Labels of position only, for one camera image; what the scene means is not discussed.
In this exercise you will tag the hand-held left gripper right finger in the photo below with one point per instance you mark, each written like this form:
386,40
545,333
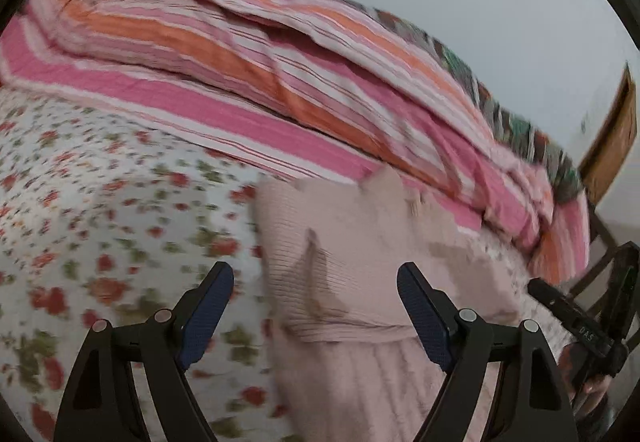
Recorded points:
425,317

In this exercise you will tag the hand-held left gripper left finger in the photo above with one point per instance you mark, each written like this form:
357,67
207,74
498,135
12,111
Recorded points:
207,317

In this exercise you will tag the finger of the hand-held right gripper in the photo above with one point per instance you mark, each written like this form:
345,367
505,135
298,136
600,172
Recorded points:
547,296

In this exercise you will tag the pink knit garment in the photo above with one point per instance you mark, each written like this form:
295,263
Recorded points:
350,232

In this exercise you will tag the person's right hand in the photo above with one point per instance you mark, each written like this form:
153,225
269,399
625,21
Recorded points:
585,384

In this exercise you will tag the floral bedsheet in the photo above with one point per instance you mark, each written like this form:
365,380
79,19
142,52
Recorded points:
100,202

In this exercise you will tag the wooden door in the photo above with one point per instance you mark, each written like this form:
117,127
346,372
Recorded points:
607,141

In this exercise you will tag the green brown patterned blanket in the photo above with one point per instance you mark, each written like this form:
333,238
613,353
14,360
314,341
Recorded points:
525,131

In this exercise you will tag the pink orange striped quilt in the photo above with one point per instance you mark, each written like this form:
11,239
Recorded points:
250,71

